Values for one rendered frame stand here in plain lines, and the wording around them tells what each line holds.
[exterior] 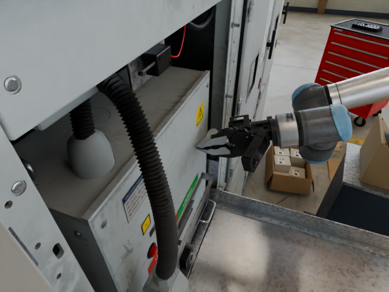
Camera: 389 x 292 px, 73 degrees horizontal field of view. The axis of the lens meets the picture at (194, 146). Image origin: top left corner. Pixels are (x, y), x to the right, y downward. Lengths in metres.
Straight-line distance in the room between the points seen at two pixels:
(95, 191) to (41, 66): 0.23
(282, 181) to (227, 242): 1.34
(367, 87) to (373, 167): 0.64
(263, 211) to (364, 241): 0.34
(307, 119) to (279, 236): 0.49
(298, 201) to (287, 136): 1.66
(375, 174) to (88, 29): 1.37
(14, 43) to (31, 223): 0.12
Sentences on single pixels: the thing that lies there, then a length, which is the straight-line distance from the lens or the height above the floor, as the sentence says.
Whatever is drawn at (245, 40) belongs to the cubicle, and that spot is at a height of 1.43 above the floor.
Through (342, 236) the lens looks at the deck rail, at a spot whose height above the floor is 0.85.
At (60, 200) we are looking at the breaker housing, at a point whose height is 1.39.
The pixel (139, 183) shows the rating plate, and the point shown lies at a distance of 0.45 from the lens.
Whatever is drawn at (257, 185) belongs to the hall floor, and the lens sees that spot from 2.32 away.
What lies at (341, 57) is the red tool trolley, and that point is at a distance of 3.26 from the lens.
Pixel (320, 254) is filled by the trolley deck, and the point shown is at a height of 0.85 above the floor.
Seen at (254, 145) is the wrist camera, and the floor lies 1.28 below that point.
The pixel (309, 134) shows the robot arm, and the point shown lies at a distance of 0.67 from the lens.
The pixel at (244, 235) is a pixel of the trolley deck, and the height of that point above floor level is 0.85.
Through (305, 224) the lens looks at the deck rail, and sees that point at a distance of 1.06.
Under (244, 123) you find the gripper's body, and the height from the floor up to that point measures 1.29.
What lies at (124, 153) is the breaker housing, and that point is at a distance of 0.45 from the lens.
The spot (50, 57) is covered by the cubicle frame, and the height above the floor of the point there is 1.61.
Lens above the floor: 1.67
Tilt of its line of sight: 39 degrees down
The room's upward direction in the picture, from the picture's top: straight up
